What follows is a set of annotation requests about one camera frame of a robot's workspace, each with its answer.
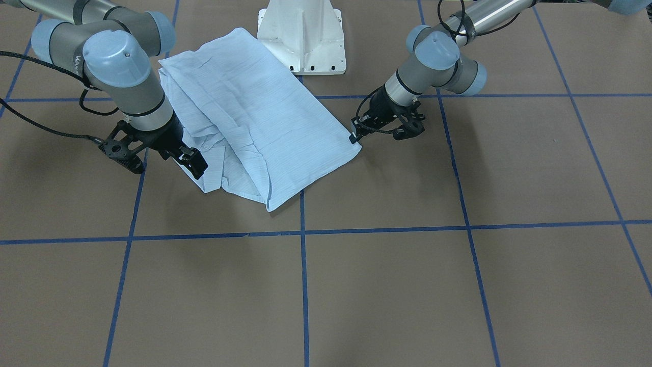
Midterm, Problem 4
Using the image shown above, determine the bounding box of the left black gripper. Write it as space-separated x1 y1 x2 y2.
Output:
349 86 425 144

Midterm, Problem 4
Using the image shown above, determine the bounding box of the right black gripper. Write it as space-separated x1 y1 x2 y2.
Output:
98 113 209 179

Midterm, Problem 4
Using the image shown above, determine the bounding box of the light blue button shirt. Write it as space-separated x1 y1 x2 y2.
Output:
159 28 361 212

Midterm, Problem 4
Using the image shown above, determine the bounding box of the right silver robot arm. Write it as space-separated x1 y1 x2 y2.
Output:
6 1 208 179

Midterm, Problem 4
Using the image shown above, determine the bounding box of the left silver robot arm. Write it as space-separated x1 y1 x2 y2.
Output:
349 1 536 143

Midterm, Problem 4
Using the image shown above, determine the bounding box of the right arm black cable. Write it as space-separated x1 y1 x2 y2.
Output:
0 50 120 143

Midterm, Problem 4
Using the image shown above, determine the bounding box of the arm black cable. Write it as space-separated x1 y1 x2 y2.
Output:
356 0 520 136
0 50 120 143

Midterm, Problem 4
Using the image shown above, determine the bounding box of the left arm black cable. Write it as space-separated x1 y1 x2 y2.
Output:
356 0 520 136

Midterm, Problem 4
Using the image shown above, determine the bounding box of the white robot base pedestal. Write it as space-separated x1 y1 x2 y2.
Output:
256 1 347 76

